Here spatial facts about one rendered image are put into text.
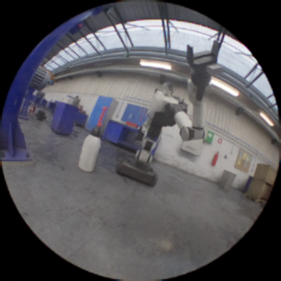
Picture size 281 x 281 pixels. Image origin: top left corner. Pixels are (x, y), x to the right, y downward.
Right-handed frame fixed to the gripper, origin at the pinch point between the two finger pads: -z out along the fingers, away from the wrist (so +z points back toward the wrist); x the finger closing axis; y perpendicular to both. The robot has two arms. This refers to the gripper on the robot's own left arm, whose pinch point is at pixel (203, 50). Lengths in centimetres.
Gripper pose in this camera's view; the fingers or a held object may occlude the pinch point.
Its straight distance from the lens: 37.0
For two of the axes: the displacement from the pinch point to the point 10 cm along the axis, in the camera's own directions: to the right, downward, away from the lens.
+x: 8.6, -3.6, -3.7
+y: 3.1, 9.3, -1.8
